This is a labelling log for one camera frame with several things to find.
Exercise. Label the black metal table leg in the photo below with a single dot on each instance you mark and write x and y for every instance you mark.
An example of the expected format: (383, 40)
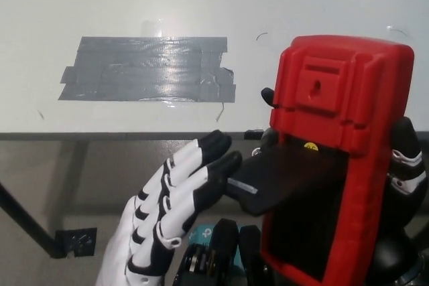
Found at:
(27, 220)

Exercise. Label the red digital multimeter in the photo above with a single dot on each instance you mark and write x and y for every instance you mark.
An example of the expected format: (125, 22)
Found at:
(335, 138)

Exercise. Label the grey duct tape patch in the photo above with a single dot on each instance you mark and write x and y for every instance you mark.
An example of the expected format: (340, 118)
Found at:
(147, 68)

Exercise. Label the white and black left hand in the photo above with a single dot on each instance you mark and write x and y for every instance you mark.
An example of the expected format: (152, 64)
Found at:
(157, 205)

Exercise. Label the small black tape piece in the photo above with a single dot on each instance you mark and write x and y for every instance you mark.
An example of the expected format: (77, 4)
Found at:
(252, 134)

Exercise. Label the white and black right hand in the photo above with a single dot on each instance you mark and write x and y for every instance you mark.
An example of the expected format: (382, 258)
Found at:
(407, 172)

